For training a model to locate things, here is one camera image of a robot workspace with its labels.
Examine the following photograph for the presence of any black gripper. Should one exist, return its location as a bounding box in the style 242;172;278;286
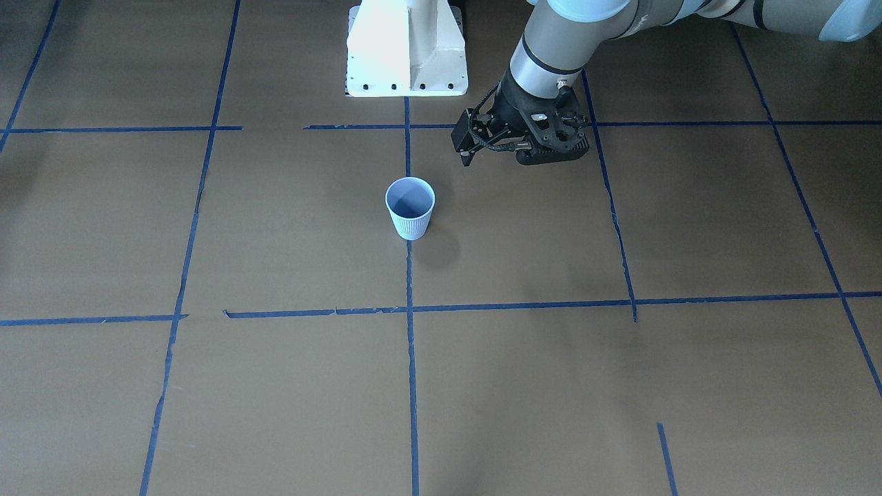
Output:
451;70;539;167

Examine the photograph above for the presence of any blue ribbed cup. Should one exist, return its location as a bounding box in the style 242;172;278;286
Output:
384;178;437;241

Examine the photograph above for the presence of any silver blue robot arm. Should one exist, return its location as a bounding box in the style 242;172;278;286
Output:
451;1;881;166

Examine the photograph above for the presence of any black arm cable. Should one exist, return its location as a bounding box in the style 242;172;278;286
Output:
469;83;538;154

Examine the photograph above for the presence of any white pedestal column base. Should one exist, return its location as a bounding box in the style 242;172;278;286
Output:
345;1;469;98

